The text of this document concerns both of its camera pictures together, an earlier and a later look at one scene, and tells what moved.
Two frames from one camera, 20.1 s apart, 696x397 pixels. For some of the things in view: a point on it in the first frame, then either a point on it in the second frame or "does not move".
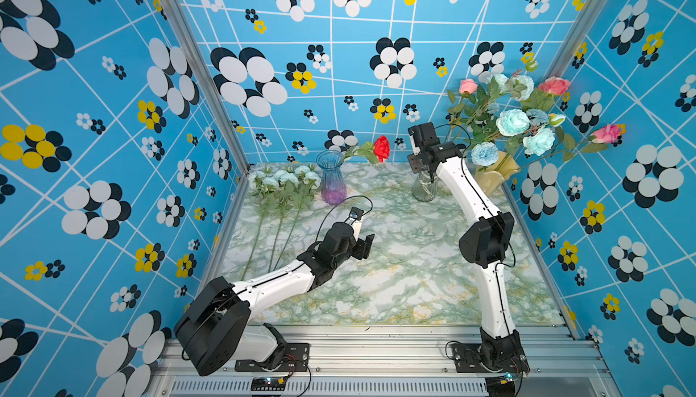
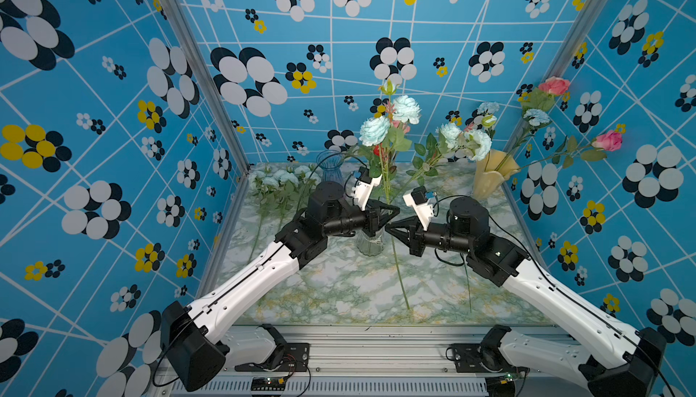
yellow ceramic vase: x=490 y=178 does not move
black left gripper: x=364 y=246 -> x=376 y=220
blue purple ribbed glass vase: x=333 y=190 does not move
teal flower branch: x=288 y=179 does not move
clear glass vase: x=422 y=188 -> x=371 y=246
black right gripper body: x=415 y=163 -> x=439 y=237
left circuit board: x=267 y=383 does not move
